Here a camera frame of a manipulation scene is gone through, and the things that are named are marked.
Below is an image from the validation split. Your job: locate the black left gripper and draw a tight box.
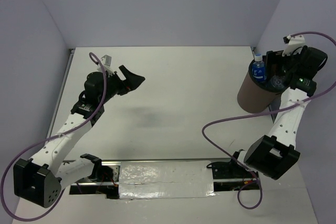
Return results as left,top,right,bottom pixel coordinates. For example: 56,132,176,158
99,65,144,104

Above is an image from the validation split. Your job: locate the brown bin with black rim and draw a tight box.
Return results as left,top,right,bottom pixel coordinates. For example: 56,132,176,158
237,60,285,114

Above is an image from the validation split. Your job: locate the blue label bottle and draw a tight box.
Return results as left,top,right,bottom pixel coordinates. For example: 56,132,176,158
268,75,286,90
251,54,266,82

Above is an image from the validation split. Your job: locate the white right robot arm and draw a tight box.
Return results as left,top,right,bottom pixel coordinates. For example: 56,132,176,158
228,46,328,180

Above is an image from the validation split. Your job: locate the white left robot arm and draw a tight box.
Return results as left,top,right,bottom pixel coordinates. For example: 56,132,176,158
13,66,145,208

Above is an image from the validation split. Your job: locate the silver foil covered panel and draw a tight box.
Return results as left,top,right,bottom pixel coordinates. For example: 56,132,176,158
119,161,215,199

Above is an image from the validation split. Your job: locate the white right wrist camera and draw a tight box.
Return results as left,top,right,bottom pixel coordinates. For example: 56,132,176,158
282,35,306,57

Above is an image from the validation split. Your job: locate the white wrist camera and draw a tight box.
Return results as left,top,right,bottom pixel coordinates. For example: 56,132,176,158
282,35,306,57
97,55,115,75

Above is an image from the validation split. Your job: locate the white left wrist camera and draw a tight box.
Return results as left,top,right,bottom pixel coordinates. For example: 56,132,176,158
97,55,115,75

